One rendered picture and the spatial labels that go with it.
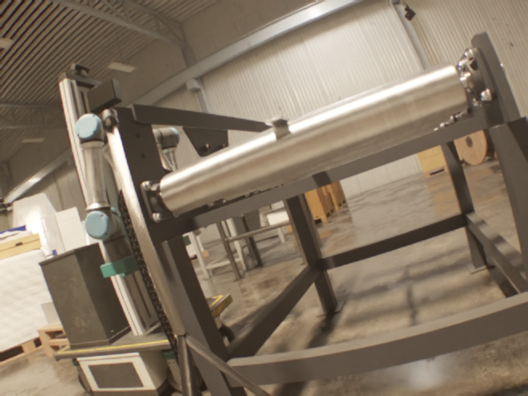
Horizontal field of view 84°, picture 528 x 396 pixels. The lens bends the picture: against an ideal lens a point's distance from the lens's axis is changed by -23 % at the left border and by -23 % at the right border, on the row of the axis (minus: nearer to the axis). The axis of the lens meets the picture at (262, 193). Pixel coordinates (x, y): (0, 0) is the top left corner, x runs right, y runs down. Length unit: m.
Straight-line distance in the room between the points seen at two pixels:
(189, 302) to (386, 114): 0.70
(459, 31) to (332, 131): 11.54
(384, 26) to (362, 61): 1.47
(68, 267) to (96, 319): 0.30
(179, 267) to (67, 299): 1.10
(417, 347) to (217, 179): 0.64
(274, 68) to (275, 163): 11.67
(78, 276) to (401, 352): 1.52
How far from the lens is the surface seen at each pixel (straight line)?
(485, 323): 0.91
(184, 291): 1.03
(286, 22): 12.10
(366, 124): 0.78
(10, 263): 4.34
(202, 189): 0.91
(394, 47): 11.90
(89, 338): 2.02
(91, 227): 1.53
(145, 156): 1.10
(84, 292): 1.91
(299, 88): 12.07
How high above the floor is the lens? 0.76
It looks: 1 degrees up
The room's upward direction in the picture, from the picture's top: 19 degrees counter-clockwise
